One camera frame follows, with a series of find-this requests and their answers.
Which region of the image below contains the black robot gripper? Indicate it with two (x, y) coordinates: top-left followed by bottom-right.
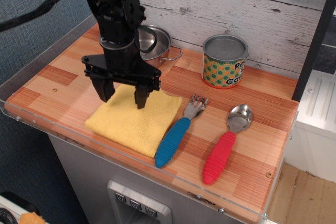
(81, 36), (161, 109)

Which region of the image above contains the yellow cloth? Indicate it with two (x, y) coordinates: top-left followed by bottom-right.
(85, 84), (182, 158)

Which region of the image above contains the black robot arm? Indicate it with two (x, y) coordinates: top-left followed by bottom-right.
(81, 0), (161, 109)

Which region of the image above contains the grey toy fridge cabinet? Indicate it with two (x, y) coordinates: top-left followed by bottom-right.
(49, 135), (263, 223)

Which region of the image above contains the silver dispenser button panel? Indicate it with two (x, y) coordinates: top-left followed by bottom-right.
(107, 180), (173, 223)

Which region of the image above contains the toy peas and carrots can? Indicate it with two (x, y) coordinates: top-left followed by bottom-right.
(202, 34), (249, 89)

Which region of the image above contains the orange plush object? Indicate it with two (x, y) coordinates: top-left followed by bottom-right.
(19, 212), (47, 224)

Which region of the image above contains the white toy cabinet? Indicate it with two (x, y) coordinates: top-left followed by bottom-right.
(284, 70), (335, 182)

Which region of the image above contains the clear acrylic guard rail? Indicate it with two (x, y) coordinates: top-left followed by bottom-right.
(1, 17), (298, 223)

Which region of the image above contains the blue handled fork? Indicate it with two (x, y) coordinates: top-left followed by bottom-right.
(154, 94), (208, 168)

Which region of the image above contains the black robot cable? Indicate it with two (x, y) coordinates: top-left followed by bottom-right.
(0, 0), (68, 33)

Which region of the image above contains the red handled spoon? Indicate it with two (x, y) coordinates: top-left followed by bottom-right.
(202, 104), (253, 185)

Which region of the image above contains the black vertical post right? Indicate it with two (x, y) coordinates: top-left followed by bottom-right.
(292, 0), (335, 102)

